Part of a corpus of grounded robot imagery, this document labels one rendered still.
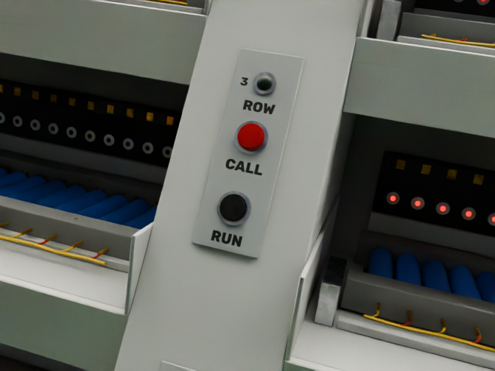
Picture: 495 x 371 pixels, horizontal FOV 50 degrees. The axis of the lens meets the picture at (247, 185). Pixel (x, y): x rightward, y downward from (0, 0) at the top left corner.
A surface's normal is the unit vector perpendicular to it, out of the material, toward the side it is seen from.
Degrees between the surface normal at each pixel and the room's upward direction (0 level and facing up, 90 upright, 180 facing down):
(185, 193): 90
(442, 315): 112
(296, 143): 90
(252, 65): 90
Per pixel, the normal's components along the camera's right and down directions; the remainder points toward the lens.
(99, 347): -0.26, 0.21
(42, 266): 0.15, -0.96
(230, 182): -0.18, -0.17
